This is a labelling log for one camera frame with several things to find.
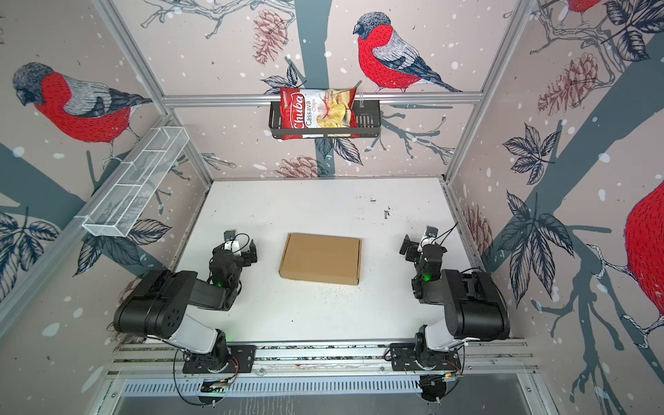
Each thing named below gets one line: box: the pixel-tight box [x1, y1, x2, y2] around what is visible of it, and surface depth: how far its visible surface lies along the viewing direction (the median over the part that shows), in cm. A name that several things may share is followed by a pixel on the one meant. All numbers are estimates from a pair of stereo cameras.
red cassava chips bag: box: [280, 86, 360, 141], surface depth 90 cm
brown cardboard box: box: [278, 232, 363, 286], surface depth 92 cm
